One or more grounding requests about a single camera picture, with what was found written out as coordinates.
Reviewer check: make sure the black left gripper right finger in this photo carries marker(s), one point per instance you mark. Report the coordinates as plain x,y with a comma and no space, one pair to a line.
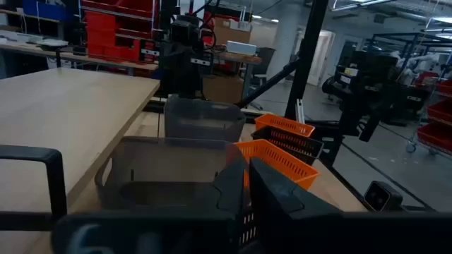
275,197

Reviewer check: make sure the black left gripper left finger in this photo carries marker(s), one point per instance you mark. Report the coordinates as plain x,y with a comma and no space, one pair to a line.
229,190

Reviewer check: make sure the orange perforated plastic basket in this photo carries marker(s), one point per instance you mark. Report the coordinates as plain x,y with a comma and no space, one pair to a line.
279,158
282,123

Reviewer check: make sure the black perforated plastic basket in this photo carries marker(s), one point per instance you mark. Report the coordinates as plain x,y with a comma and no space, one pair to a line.
300,146
248,229

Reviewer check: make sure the translucent grey plastic bin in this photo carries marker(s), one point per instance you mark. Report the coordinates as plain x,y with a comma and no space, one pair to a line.
159,158
201,120

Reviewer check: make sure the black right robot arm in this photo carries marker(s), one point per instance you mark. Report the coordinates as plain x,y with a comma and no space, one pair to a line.
183,53

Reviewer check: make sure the silver aluminium extrusion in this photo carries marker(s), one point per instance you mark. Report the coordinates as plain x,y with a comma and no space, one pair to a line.
300,111

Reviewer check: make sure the brown cardboard box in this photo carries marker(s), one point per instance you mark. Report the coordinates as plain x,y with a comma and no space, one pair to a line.
229,35
222,90

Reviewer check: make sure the black chair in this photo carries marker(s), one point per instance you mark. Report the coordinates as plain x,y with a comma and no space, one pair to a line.
263,60

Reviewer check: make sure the white rectangular box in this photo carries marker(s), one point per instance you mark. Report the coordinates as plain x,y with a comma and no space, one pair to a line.
242,47

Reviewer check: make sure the white door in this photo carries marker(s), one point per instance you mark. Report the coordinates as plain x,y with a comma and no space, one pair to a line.
321,56

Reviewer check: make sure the red bin trolley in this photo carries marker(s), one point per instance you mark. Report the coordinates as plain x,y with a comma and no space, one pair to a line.
438,135

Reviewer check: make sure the long wooden workbench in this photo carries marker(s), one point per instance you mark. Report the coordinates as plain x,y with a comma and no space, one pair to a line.
106,60

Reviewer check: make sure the red storage bin rack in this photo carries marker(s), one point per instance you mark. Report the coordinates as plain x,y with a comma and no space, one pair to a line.
106,35

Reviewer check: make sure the blue storage bins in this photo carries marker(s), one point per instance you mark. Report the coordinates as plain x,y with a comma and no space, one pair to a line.
46,10

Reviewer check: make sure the small black camera box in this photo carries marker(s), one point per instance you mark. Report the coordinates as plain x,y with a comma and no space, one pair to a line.
381,195

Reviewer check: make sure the black aluminium rig frame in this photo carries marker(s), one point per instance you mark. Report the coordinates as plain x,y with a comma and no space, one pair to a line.
307,53

